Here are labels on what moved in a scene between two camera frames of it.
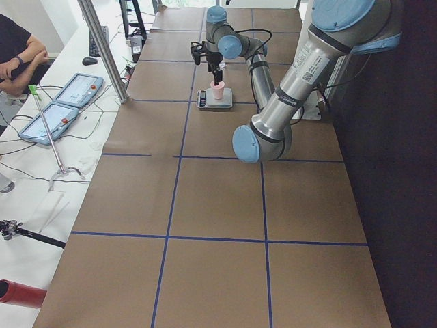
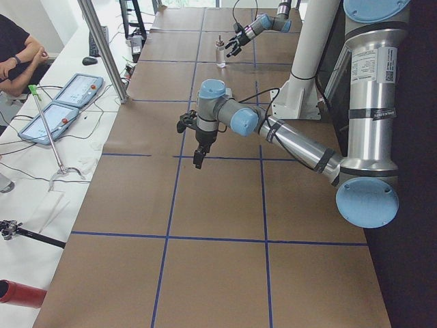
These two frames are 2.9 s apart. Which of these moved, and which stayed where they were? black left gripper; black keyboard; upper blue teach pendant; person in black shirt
Moved: black left gripper
Stayed: upper blue teach pendant; black keyboard; person in black shirt
